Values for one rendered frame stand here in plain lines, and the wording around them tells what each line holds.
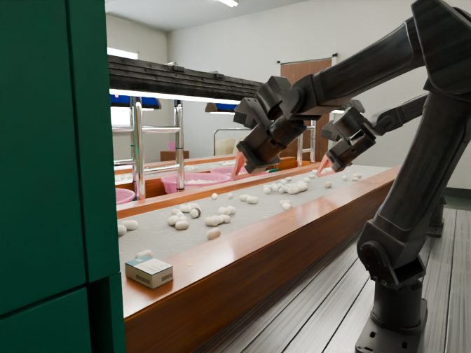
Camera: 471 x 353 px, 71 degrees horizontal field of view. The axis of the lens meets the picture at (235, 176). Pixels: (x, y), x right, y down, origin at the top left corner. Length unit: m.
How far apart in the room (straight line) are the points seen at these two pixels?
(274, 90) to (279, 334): 0.43
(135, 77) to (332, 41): 5.27
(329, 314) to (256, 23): 6.21
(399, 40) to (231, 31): 6.40
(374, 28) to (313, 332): 5.38
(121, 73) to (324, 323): 0.58
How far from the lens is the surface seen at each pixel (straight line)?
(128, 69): 0.73
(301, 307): 0.60
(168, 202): 0.95
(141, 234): 0.74
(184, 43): 7.60
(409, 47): 0.50
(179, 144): 1.04
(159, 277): 0.45
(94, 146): 0.29
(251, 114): 0.68
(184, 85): 0.81
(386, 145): 5.50
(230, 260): 0.52
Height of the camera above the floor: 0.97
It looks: 9 degrees down
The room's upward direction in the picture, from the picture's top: straight up
